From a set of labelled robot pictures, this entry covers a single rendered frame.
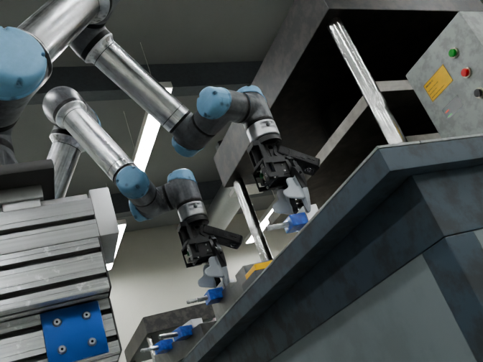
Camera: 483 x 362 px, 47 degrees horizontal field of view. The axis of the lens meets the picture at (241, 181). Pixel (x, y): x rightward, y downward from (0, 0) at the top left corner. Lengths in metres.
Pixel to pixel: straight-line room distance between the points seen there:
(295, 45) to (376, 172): 1.63
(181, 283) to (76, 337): 8.37
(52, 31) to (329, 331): 0.73
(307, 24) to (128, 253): 7.43
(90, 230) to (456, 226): 0.56
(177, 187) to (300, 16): 1.03
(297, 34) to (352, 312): 1.57
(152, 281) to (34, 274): 8.28
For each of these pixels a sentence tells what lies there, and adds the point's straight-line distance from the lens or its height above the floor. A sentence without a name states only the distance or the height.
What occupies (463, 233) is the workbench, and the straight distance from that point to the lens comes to 0.75.
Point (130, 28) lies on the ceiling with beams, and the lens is 5.54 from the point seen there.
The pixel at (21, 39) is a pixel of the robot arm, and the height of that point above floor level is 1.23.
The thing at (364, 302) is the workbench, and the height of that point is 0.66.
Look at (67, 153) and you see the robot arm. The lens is 1.71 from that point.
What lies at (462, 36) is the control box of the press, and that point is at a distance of 1.88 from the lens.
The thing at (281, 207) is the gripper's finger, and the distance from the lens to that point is 1.30.
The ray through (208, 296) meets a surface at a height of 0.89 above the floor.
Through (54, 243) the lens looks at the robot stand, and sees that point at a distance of 0.93.
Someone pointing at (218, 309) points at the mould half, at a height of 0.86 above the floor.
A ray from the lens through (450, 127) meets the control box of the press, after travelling 1.91.
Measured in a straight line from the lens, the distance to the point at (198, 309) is 6.12.
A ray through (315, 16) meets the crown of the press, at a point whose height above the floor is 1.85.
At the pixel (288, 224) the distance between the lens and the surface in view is 1.24.
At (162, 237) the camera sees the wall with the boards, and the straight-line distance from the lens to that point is 9.53.
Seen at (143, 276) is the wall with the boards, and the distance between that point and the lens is 9.18.
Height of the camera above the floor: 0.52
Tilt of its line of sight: 25 degrees up
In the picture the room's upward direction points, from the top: 21 degrees counter-clockwise
